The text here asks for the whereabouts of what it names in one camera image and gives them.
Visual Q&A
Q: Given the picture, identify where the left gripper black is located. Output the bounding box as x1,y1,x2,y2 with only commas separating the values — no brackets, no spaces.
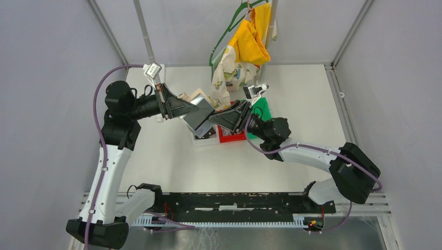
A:
128,82,199,120

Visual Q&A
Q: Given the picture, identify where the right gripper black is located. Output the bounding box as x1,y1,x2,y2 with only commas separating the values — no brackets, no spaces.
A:
206,100,269,141

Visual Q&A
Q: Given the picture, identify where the beige card holder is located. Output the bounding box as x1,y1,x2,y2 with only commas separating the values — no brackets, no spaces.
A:
178,89,215,139

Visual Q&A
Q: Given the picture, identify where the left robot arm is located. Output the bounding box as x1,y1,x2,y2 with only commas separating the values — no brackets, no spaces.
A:
66,81,198,249

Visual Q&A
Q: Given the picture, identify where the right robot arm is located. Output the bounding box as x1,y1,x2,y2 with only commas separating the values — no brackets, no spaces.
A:
208,101,383,213

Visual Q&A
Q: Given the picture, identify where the black card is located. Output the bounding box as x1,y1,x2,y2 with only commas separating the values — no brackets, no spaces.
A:
194,130,216,140

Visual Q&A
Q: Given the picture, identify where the green plastic bin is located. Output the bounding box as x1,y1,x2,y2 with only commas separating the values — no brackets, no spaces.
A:
246,98,272,141

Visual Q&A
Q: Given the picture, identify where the red plastic bin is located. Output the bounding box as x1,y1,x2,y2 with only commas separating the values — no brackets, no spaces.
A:
217,126,246,143

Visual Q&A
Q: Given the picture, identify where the left white rack foot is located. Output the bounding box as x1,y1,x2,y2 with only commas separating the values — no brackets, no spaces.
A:
156,64,167,123

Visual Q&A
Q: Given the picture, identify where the clear plastic bin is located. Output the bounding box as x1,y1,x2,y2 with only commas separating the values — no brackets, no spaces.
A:
191,126,220,147

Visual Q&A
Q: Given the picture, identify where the yellow patterned garment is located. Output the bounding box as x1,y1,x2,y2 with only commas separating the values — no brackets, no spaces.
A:
208,2,277,111

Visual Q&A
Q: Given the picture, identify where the green clothes hanger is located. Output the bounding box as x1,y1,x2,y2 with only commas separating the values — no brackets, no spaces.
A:
208,0,269,67

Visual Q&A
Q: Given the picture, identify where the left metal rack pole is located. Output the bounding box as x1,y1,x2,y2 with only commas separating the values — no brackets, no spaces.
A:
133,0,156,63

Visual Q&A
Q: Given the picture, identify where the metal rack pole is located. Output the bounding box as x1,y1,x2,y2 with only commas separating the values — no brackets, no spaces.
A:
133,0,156,63
258,0,279,84

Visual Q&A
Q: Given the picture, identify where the right metal rack pole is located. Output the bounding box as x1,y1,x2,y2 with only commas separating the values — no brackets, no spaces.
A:
258,0,279,84

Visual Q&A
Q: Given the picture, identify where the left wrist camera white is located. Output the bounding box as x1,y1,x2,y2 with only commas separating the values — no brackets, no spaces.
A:
142,63,162,85

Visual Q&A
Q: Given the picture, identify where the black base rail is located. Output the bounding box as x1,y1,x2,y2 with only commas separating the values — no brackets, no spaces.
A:
150,192,336,222

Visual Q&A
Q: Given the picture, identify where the white slotted cable duct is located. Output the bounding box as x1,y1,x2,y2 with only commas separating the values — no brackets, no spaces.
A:
132,214,308,229

